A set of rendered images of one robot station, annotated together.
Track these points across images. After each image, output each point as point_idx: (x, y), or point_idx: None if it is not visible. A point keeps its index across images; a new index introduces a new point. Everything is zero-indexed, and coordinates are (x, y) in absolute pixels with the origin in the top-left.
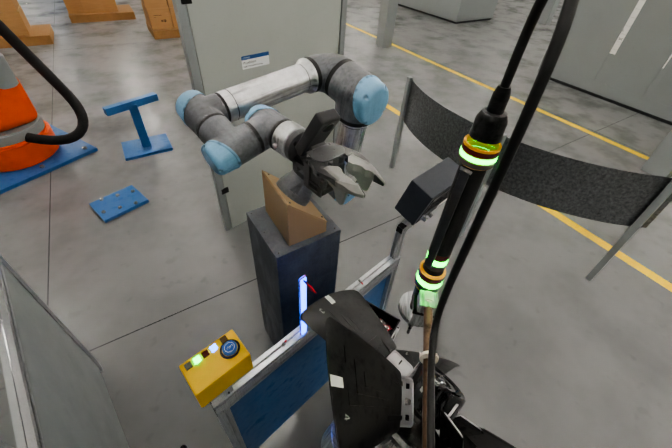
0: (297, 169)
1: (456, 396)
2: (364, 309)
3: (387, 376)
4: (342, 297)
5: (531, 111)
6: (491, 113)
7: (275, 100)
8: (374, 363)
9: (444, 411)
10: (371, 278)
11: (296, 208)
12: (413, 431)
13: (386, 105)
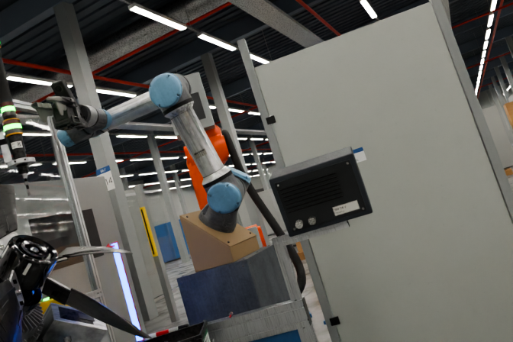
0: (77, 128)
1: (12, 241)
2: (104, 250)
3: (1, 219)
4: (110, 248)
5: None
6: None
7: (126, 111)
8: (2, 208)
9: (2, 252)
10: (244, 314)
11: (188, 221)
12: None
13: (177, 89)
